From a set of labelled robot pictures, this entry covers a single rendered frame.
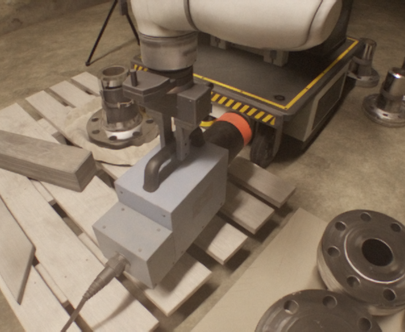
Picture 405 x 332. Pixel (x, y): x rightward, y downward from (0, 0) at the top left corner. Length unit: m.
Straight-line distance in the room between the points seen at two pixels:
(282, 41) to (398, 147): 1.30
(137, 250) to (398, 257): 0.56
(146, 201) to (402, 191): 1.05
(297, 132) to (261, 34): 0.94
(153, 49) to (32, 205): 0.70
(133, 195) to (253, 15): 0.39
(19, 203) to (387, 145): 1.49
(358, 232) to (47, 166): 0.87
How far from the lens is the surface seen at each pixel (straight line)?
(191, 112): 0.52
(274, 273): 0.98
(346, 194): 1.27
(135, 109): 1.12
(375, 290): 0.74
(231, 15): 0.38
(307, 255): 1.03
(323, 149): 1.44
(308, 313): 0.67
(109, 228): 0.63
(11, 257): 0.93
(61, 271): 0.87
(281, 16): 0.36
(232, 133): 0.79
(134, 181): 0.63
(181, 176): 0.63
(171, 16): 0.44
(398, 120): 1.74
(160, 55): 0.49
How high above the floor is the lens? 0.84
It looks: 42 degrees down
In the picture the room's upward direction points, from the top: straight up
